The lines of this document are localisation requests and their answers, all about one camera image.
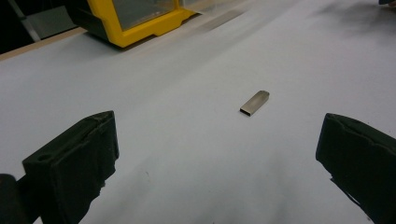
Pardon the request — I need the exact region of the yellow black storage box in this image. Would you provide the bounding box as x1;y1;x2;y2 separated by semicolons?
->
64;0;198;49

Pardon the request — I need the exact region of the grey metal stand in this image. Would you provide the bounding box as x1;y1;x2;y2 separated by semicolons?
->
7;0;78;43

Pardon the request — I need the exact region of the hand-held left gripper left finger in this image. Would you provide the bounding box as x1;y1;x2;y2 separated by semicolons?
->
21;110;120;224

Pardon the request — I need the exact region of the silver metal USB flash drive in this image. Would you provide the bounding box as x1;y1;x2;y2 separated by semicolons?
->
239;90;271;118

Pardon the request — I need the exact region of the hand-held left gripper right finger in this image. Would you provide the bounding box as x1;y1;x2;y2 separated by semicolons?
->
315;112;396;224

